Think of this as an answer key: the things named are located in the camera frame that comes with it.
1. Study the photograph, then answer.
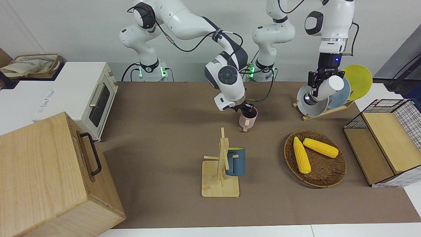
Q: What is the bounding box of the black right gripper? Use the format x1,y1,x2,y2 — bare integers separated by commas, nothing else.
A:
230,100,254,115

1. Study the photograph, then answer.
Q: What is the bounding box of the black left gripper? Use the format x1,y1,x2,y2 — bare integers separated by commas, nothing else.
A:
308,53,345,97

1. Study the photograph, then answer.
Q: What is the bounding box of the pink mug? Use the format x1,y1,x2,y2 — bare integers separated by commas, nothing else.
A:
239,106,258,132

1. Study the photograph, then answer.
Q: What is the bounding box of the light blue plate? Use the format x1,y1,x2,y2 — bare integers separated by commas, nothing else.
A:
327,77,351,109

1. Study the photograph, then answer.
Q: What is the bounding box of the wooden plate rack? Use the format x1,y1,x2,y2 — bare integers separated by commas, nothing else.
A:
293,99,355,121

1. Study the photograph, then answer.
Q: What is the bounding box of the yellow plate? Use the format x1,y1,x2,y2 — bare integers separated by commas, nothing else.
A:
342,65,373,101

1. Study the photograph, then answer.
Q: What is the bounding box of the grey plate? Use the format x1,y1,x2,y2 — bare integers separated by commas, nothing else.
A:
297,82,329,117

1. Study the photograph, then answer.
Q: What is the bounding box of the dark teal mug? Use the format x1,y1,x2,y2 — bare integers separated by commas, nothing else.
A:
225,147,246,176

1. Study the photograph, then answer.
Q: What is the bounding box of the yellow corn cob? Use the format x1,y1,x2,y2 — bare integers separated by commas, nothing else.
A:
293,137,311,174
303,138,339,158

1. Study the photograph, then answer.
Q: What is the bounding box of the black metal bar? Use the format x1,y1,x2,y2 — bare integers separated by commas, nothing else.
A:
387,56,421,91

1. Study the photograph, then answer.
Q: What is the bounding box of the wooden mug rack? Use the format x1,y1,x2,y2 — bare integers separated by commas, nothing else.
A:
201,127,240,198

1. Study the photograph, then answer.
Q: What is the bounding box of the brown table mat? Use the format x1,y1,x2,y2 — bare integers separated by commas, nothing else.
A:
95,82,421,229

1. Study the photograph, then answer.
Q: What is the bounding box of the brown wicker basket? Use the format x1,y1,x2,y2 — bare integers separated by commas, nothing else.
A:
284,130,347,188

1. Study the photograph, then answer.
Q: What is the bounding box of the white toaster oven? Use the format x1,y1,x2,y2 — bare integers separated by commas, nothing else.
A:
32,62,119,143

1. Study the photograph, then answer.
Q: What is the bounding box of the wooden cabinet box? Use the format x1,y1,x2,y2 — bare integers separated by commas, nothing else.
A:
0,111,126,237

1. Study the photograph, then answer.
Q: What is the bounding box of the beige cloth bag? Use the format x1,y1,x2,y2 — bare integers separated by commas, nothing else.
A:
0,54,62,79

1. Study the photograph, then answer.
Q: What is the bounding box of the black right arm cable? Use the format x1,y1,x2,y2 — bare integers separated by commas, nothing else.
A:
128,5,277,102

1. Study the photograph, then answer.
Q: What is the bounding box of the wire grid wooden shelf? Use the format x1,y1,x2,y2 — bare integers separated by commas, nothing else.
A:
343,99,421,188

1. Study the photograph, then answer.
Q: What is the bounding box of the black base cable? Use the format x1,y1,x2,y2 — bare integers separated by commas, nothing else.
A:
121,63,138,82

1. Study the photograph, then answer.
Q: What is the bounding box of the black cabinet handle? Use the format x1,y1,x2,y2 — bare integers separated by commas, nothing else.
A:
76,132,102,176

